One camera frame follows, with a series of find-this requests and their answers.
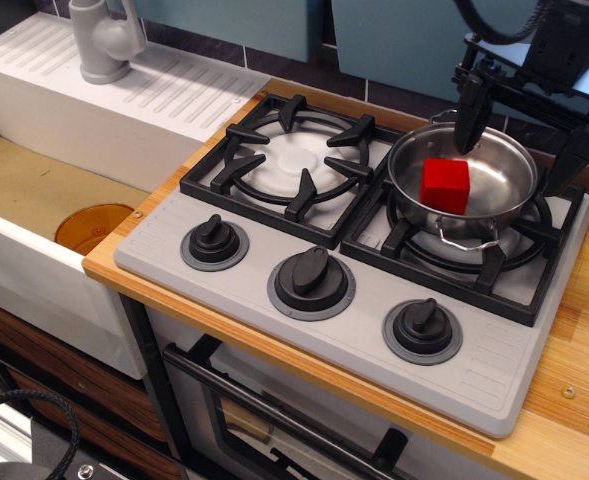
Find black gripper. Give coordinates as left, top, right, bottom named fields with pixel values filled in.
left=453, top=33, right=589, bottom=197

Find stainless steel pan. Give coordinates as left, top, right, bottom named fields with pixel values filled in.
left=387, top=122, right=539, bottom=252

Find red cube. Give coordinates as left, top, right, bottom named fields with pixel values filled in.
left=419, top=158, right=471, bottom=215

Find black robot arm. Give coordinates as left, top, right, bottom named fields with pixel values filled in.
left=453, top=1, right=589, bottom=196

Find black right stove knob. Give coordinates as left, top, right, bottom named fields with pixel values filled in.
left=382, top=298, right=463, bottom=366

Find black stove knob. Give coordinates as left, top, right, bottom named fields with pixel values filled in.
left=267, top=246, right=356, bottom=322
left=382, top=298, right=463, bottom=366
left=180, top=214, right=250, bottom=272

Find grey toy stove top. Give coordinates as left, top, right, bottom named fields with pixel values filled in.
left=113, top=92, right=589, bottom=440

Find black middle stove knob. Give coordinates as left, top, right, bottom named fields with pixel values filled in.
left=267, top=246, right=356, bottom=322

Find black left stove knob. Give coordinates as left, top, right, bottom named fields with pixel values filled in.
left=180, top=214, right=250, bottom=272

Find black right burner grate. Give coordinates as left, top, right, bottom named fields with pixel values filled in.
left=340, top=173, right=589, bottom=327

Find grey toy faucet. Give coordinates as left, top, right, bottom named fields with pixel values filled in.
left=69, top=0, right=146, bottom=85

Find orange plastic plate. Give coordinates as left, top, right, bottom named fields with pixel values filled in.
left=54, top=203, right=134, bottom=255

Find white toy sink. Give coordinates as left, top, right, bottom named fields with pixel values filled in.
left=0, top=13, right=267, bottom=379

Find wooden drawer front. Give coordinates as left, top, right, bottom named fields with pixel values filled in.
left=0, top=294, right=168, bottom=444

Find black braided cable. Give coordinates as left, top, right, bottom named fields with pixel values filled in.
left=0, top=389, right=83, bottom=480
left=453, top=0, right=555, bottom=47

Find oven door with handle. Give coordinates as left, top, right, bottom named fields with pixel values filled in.
left=161, top=334, right=501, bottom=479

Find black braided cable lower left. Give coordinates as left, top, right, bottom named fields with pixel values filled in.
left=0, top=389, right=83, bottom=480

